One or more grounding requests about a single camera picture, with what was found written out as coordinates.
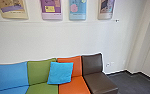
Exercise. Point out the green sofa chair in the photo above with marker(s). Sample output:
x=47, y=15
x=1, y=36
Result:
x=37, y=71

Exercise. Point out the white wall socket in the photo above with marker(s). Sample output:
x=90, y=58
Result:
x=110, y=64

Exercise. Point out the yellow wall poster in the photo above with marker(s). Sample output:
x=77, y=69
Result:
x=12, y=8

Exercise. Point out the light blue wall poster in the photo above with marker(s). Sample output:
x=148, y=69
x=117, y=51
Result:
x=77, y=8

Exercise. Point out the small black wall fixture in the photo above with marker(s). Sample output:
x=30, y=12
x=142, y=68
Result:
x=117, y=20

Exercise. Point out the pink wall poster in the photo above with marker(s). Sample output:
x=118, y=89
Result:
x=106, y=8

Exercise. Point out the blue sofa chair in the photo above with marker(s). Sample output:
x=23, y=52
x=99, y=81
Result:
x=9, y=76

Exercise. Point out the brown sofa chair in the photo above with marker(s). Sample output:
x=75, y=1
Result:
x=97, y=83

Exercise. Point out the purple wall poster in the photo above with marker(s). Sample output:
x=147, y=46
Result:
x=51, y=8

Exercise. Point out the orange sofa chair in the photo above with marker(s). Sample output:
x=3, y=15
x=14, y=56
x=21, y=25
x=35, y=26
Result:
x=74, y=87

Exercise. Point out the turquoise cushion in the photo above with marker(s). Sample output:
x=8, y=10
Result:
x=60, y=73

